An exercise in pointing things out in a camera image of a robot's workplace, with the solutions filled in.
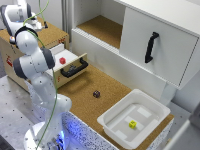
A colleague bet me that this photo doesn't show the white plastic box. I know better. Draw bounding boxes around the white plastic box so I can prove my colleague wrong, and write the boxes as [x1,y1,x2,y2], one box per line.
[96,88,172,150]

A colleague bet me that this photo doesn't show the black door handle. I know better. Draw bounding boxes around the black door handle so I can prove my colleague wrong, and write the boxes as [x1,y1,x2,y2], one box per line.
[144,31,160,64]

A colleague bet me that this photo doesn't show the green cable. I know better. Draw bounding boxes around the green cable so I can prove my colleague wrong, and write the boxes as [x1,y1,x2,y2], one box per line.
[21,0,59,150]

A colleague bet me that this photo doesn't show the black drawer handle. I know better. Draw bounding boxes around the black drawer handle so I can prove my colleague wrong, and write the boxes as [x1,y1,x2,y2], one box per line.
[60,57,90,79]

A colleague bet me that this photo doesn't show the white sliding door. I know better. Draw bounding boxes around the white sliding door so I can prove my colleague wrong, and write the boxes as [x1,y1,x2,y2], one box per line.
[118,6,200,90]

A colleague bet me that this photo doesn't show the wooden drawer box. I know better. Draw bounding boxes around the wooden drawer box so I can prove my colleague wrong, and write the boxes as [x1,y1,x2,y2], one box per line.
[0,17,71,93]

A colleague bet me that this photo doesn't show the purple block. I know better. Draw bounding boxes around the purple block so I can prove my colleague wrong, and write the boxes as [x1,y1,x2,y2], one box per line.
[92,90,101,99]

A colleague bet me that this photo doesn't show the yellow block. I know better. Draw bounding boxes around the yellow block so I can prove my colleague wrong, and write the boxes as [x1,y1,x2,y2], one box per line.
[128,120,138,130]

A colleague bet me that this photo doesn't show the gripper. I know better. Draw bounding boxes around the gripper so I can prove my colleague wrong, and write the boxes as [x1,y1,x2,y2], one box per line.
[25,16,47,33]

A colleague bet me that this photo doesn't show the white cabinet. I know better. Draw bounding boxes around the white cabinet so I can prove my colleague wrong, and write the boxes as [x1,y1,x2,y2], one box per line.
[70,0,200,107]

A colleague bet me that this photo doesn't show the wooden drawer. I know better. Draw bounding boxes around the wooden drawer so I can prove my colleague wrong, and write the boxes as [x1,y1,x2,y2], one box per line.
[45,42,90,90]

